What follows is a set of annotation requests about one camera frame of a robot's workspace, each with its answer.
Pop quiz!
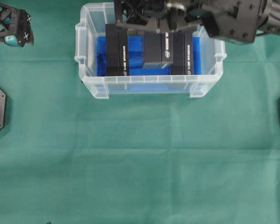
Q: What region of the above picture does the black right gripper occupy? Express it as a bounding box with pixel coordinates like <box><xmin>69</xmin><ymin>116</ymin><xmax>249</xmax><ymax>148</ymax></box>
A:
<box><xmin>149</xmin><ymin>0</ymin><xmax>268</xmax><ymax>45</ymax></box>

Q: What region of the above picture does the clear plastic storage case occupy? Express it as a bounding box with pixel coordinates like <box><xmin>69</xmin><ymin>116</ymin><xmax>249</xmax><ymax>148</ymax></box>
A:
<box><xmin>74</xmin><ymin>2</ymin><xmax>227</xmax><ymax>99</ymax></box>

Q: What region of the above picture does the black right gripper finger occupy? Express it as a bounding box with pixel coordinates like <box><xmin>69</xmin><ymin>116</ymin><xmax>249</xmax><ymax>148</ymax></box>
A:
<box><xmin>113</xmin><ymin>0</ymin><xmax>159</xmax><ymax>33</ymax></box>

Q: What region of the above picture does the blue cloth in case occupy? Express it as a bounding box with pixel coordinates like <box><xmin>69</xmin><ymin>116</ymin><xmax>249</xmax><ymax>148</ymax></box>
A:
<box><xmin>96</xmin><ymin>35</ymin><xmax>204</xmax><ymax>94</ymax></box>

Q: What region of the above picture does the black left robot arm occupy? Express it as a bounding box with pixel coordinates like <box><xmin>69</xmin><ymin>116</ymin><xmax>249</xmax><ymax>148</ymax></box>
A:
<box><xmin>0</xmin><ymin>3</ymin><xmax>34</xmax><ymax>47</ymax></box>

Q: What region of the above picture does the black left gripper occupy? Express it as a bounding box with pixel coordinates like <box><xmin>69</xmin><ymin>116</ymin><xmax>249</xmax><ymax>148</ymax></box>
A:
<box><xmin>4</xmin><ymin>8</ymin><xmax>34</xmax><ymax>47</ymax></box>

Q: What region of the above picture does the black realsense box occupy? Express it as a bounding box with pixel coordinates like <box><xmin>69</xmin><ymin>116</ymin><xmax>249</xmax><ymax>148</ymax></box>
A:
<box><xmin>143</xmin><ymin>33</ymin><xmax>173</xmax><ymax>69</ymax></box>
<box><xmin>105</xmin><ymin>24</ymin><xmax>129</xmax><ymax>77</ymax></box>
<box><xmin>171</xmin><ymin>31</ymin><xmax>194</xmax><ymax>76</ymax></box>

